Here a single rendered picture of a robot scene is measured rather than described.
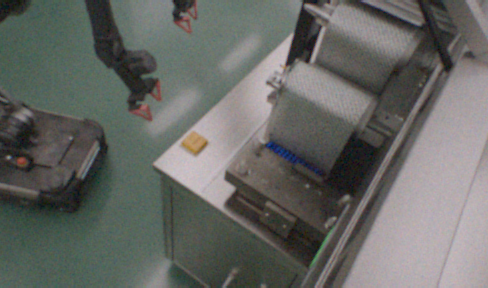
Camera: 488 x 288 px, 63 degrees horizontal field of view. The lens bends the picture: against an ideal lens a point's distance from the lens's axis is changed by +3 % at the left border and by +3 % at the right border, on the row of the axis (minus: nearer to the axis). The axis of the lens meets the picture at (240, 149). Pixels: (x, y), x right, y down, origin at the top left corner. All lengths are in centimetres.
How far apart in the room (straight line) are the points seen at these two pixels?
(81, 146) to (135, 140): 42
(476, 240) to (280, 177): 60
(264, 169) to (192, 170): 27
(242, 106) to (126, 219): 105
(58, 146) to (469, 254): 199
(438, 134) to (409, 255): 20
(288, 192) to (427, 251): 77
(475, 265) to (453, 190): 27
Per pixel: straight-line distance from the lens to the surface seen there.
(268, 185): 120
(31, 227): 239
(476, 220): 85
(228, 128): 149
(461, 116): 65
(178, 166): 137
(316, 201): 122
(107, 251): 223
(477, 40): 76
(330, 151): 121
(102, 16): 114
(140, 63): 119
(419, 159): 55
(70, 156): 228
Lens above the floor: 203
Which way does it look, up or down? 52 degrees down
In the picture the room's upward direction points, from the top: 12 degrees clockwise
